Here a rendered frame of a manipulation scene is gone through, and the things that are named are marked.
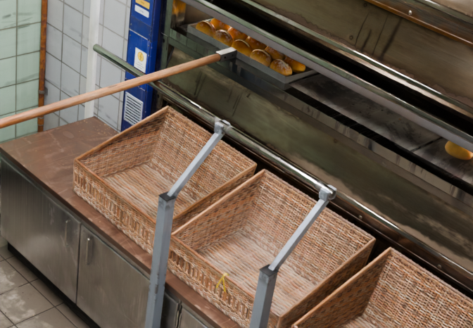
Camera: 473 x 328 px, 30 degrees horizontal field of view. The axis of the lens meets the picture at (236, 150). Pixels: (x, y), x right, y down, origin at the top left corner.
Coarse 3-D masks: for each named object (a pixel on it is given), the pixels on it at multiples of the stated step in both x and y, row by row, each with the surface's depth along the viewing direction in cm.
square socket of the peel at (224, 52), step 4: (228, 48) 344; (232, 48) 345; (216, 52) 340; (220, 52) 340; (224, 52) 340; (228, 52) 341; (232, 52) 342; (236, 52) 344; (220, 56) 339; (224, 56) 340; (228, 56) 342; (232, 56) 344; (220, 60) 339; (224, 60) 341
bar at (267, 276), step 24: (96, 48) 339; (144, 72) 324; (168, 96) 315; (216, 120) 300; (192, 168) 297; (288, 168) 280; (168, 192) 297; (168, 216) 298; (312, 216) 271; (168, 240) 304; (264, 288) 269; (264, 312) 274
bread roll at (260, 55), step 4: (252, 52) 342; (256, 52) 341; (260, 52) 340; (264, 52) 340; (252, 56) 342; (256, 56) 340; (260, 56) 339; (264, 56) 339; (268, 56) 339; (256, 60) 340; (260, 60) 339; (264, 60) 339; (268, 60) 339; (264, 64) 339; (268, 64) 339
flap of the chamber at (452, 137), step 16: (192, 0) 327; (208, 0) 333; (224, 0) 340; (224, 16) 317; (240, 16) 323; (256, 16) 330; (256, 32) 307; (272, 32) 314; (288, 32) 320; (272, 48) 303; (304, 48) 306; (320, 48) 312; (304, 64) 294; (336, 64) 297; (352, 64) 303; (336, 80) 286; (368, 80) 289; (384, 80) 295; (368, 96) 278; (400, 96) 282; (416, 96) 287; (400, 112) 271; (432, 112) 275; (448, 112) 281; (432, 128) 264; (464, 128) 268; (464, 144) 258
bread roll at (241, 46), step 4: (236, 40) 347; (240, 40) 346; (232, 44) 348; (236, 44) 346; (240, 44) 345; (244, 44) 345; (248, 44) 346; (236, 48) 346; (240, 48) 345; (244, 48) 344; (248, 48) 345; (244, 52) 344; (248, 52) 345; (248, 56) 346
